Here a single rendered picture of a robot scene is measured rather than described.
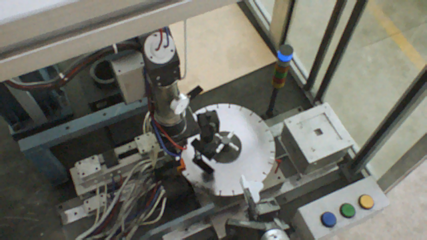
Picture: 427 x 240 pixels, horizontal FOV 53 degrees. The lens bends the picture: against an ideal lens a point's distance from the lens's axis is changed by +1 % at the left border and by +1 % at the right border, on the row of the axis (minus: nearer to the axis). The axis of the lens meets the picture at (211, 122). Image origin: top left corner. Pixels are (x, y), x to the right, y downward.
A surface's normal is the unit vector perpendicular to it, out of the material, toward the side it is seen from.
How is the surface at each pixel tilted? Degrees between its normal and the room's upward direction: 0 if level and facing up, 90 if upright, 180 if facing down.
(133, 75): 90
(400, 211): 0
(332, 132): 0
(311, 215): 0
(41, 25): 90
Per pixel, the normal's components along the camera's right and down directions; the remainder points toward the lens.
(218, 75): 0.00, -0.47
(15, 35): 0.41, 0.80
